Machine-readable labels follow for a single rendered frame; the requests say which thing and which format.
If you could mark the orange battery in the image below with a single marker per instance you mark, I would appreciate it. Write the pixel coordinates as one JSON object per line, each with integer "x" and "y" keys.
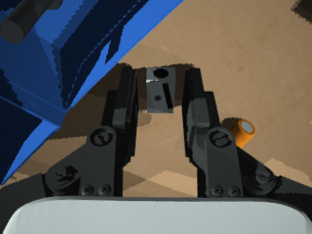
{"x": 243, "y": 131}

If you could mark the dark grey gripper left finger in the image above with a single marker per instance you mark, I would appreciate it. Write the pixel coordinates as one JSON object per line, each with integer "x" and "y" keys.
{"x": 109, "y": 147}

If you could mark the blue open-top bin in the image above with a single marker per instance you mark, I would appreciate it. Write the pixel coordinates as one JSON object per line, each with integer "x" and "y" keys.
{"x": 61, "y": 58}

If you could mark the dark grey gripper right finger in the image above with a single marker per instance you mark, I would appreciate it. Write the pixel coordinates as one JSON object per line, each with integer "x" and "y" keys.
{"x": 230, "y": 170}

